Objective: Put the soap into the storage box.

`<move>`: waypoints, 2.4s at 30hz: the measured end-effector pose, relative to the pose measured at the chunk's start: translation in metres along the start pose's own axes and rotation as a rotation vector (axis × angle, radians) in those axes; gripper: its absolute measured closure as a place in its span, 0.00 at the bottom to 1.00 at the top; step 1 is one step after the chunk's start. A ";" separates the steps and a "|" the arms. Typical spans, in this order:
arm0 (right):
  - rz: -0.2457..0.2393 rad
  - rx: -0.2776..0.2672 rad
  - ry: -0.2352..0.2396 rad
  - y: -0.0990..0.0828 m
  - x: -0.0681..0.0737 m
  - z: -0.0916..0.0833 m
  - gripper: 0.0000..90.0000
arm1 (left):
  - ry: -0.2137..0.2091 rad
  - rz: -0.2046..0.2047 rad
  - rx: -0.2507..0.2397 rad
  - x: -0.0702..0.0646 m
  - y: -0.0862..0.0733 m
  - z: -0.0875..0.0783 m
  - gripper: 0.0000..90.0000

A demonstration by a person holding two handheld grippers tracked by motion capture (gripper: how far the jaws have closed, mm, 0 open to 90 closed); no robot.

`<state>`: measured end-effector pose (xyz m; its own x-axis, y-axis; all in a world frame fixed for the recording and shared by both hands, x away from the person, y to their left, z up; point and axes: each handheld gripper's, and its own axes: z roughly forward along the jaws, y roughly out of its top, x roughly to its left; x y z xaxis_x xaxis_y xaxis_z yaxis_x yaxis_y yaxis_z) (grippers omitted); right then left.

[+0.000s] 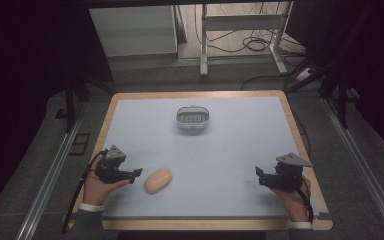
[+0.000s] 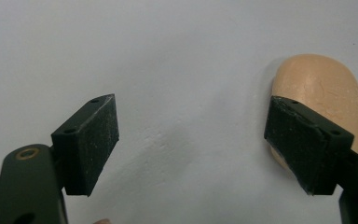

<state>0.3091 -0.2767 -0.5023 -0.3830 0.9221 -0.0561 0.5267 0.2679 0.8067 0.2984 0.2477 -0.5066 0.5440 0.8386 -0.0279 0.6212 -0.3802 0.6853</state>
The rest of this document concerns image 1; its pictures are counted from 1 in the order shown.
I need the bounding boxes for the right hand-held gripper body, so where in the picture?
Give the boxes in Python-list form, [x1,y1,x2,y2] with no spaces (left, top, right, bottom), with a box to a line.
[274,152,314,193]

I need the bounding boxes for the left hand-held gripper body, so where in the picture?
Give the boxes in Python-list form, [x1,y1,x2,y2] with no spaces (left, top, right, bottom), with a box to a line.
[95,144,128,184]

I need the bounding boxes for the person's left hand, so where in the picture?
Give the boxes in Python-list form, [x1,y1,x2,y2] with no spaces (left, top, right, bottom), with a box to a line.
[82,158,131,206]

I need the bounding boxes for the person's right hand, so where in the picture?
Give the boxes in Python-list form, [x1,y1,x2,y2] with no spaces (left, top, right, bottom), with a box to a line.
[269,177,312,223]

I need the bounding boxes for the orange bread roll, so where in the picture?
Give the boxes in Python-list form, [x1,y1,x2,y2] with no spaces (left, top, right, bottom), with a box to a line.
[143,167,174,196]

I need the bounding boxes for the light blue table mat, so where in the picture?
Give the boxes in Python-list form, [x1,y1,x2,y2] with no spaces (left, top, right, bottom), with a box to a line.
[101,96,320,220]

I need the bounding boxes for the dark metal stand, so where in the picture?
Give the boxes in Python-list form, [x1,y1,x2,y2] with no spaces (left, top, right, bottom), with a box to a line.
[55,73,118,134]
[285,59,362,130]

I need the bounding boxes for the white power strip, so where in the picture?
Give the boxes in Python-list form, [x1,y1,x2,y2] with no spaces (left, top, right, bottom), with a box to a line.
[294,67,315,83]

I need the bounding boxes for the white cabinet panel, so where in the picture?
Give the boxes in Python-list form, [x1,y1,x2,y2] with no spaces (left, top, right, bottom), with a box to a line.
[88,5,179,58]

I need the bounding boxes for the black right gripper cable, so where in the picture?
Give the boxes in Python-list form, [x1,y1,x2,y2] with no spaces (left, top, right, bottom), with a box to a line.
[295,175,315,224]

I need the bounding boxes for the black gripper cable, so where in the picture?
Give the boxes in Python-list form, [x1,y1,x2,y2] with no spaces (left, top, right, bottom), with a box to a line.
[61,149,110,235]
[295,175,315,224]

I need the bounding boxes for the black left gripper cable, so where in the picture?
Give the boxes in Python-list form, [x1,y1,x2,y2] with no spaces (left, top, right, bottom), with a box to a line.
[61,149,110,235]

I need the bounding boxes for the aluminium floor rail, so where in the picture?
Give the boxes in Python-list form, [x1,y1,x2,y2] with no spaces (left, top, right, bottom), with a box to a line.
[14,99,88,240]
[322,97,384,240]

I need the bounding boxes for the black floor cables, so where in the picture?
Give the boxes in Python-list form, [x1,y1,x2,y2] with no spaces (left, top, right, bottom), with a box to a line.
[193,2,314,92]

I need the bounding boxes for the white metal desk frame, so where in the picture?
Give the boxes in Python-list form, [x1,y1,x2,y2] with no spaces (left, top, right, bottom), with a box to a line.
[199,1,295,78]

